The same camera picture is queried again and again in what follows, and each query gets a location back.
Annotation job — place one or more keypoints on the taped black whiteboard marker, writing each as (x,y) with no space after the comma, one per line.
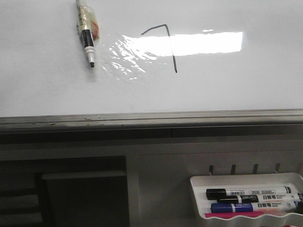
(88,29)

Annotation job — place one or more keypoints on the black capped whiteboard marker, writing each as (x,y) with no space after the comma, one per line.
(217,193)

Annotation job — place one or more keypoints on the blue capped whiteboard marker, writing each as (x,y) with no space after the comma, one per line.
(265,207)

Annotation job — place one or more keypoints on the white plastic marker tray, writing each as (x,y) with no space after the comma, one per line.
(202,204)

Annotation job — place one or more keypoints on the pink eraser strip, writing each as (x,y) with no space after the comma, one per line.
(251,214)

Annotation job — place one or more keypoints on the grey whiteboard stand frame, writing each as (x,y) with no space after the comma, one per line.
(161,161)

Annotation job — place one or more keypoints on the white whiteboard with aluminium frame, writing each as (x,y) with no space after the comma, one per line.
(159,63)

